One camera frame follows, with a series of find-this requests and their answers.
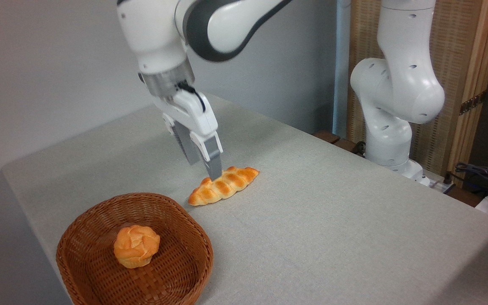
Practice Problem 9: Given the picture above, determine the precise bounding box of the round golden bread roll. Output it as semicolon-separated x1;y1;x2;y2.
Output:
114;225;161;269

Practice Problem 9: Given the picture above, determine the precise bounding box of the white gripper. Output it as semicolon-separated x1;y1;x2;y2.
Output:
153;89;224;181

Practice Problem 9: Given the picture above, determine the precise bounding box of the white power strip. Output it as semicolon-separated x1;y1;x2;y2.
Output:
422;175;456;194

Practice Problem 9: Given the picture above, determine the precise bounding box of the brown wicker basket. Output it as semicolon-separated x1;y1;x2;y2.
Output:
56;193;214;305

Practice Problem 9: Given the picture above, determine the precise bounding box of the brown wooden ledge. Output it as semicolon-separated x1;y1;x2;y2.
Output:
313;130;367;157

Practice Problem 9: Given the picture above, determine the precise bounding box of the metal screen hinge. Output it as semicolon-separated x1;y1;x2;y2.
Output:
459;91;487;116

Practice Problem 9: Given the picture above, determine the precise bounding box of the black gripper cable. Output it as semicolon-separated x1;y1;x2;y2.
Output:
177;83;206;113

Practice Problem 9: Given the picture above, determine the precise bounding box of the black cable bundle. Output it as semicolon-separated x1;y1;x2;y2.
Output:
455;162;488;219

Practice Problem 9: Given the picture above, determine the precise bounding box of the wooden woven folding screen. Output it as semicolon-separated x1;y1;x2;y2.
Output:
348;0;488;187

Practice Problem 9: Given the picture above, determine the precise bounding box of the braided golden bread loaf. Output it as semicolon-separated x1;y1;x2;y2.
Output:
188;166;260;207

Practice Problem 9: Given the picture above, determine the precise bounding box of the light grey tablecloth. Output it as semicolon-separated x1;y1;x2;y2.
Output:
0;91;488;305

